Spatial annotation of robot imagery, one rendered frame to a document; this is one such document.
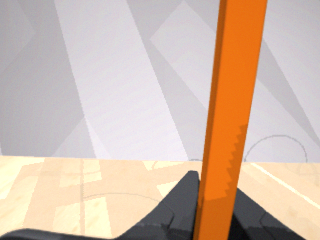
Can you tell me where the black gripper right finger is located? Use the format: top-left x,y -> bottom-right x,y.
227,187 -> 305,240

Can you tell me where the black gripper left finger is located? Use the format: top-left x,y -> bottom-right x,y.
0,170 -> 200,240

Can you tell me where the orange handle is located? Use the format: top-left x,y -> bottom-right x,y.
193,0 -> 268,240

